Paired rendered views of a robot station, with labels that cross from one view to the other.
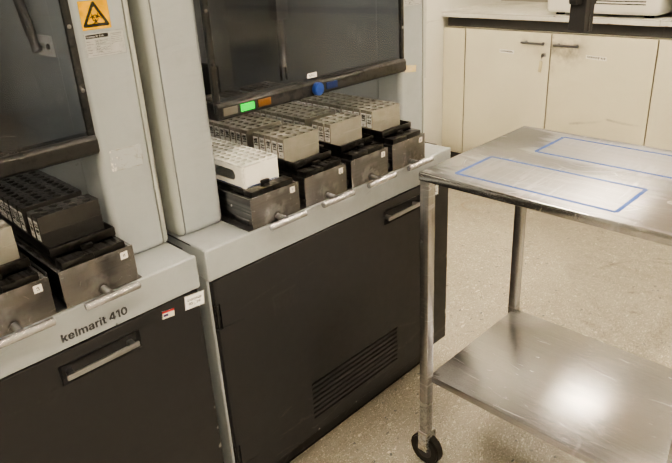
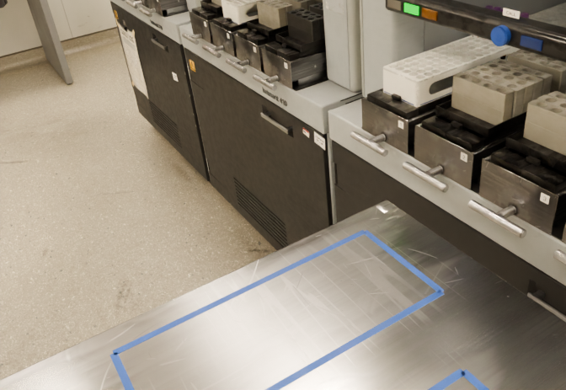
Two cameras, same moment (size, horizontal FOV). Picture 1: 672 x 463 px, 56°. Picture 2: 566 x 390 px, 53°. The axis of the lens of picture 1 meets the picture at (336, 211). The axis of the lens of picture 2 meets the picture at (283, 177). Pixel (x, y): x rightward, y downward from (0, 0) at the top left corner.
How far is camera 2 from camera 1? 1.58 m
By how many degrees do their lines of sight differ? 91
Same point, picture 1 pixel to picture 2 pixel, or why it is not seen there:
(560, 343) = not seen: outside the picture
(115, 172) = (328, 9)
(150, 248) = (344, 88)
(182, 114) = not seen: outside the picture
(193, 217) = (371, 88)
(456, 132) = not seen: outside the picture
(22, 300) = (250, 50)
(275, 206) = (382, 125)
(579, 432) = not seen: outside the picture
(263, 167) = (400, 82)
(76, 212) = (301, 23)
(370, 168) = (515, 197)
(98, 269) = (275, 62)
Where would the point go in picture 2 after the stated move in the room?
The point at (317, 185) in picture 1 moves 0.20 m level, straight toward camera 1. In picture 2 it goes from (429, 146) to (316, 145)
